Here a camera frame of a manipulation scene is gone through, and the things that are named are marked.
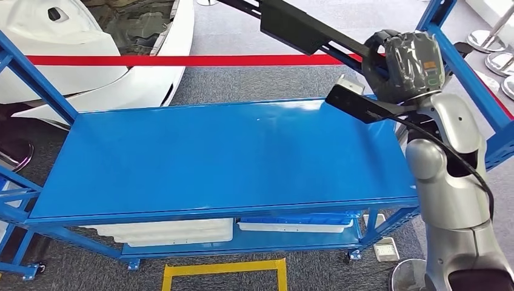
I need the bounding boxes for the long black plastic part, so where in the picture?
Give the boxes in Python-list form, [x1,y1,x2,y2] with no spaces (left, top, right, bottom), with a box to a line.
[216,0,392,79]

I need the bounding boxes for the large blue metal shelf rack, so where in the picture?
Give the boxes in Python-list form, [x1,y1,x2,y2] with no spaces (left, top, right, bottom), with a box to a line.
[0,0,514,270]

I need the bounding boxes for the clear square floor cover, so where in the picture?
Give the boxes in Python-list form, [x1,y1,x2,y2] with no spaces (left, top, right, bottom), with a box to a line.
[362,213,387,229]

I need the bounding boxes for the clear floor socket box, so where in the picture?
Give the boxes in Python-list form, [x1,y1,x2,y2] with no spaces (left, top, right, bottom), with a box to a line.
[373,236,401,263]

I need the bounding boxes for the white car body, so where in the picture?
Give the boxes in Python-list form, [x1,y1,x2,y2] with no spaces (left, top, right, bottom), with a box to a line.
[0,0,196,121]

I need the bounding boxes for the small blue metal rack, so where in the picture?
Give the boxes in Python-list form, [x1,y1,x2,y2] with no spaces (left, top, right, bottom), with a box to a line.
[0,176,47,282]

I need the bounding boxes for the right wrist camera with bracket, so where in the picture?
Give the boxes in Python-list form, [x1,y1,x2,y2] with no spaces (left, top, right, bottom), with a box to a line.
[324,74,418,124]

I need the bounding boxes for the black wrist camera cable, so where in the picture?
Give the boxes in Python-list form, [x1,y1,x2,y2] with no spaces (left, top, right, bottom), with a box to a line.
[391,114,495,222]

